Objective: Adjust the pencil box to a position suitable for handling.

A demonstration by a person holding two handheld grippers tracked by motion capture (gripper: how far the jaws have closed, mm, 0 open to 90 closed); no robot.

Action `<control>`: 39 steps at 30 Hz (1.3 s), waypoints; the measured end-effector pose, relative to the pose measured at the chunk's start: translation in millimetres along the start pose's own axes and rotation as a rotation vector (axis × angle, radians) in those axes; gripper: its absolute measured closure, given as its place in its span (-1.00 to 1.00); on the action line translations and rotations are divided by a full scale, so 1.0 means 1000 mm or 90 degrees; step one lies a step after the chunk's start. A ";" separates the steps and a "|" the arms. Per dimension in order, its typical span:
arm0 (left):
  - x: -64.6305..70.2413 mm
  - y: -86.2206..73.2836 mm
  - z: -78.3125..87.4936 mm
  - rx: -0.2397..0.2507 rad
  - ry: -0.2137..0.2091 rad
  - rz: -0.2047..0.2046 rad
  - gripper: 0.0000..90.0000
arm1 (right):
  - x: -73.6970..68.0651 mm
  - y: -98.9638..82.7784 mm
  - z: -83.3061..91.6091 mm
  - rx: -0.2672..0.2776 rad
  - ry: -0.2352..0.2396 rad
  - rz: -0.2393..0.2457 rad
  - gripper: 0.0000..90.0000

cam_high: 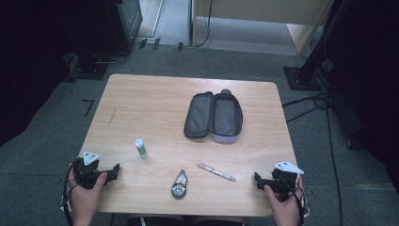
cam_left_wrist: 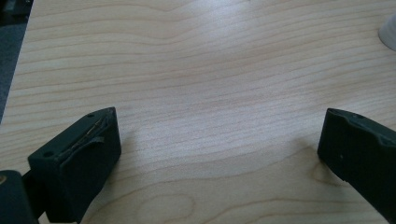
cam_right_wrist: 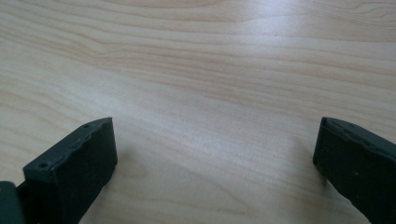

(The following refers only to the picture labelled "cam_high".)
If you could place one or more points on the black stand with base plate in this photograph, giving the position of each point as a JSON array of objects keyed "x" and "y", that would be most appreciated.
[{"x": 301, "y": 78}]

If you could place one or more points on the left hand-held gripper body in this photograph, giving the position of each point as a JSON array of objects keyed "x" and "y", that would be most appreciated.
[{"x": 86, "y": 172}]

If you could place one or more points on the black equipment cabinet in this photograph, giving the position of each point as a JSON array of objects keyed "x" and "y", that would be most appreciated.
[{"x": 106, "y": 25}]

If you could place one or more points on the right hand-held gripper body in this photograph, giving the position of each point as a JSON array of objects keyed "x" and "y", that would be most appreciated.
[{"x": 284, "y": 182}]

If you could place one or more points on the silver pen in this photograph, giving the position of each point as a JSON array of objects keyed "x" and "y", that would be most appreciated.
[{"x": 216, "y": 172}]

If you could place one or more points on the teardrop correction tape dispenser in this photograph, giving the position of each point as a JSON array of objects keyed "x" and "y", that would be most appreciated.
[{"x": 178, "y": 188}]

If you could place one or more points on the white and green glue stick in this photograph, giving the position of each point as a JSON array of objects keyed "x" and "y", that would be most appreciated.
[{"x": 141, "y": 148}]

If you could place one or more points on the grey and lilac pencil case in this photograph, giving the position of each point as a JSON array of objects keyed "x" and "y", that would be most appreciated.
[{"x": 224, "y": 117}]

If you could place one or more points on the dark curtain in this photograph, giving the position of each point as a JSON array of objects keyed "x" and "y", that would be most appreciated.
[
  {"x": 28, "y": 69},
  {"x": 373, "y": 94}
]

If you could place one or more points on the person's right hand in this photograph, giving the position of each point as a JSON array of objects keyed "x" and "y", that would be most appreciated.
[{"x": 287, "y": 212}]

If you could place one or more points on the light wooden furniture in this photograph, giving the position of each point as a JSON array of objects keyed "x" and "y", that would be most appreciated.
[{"x": 263, "y": 9}]

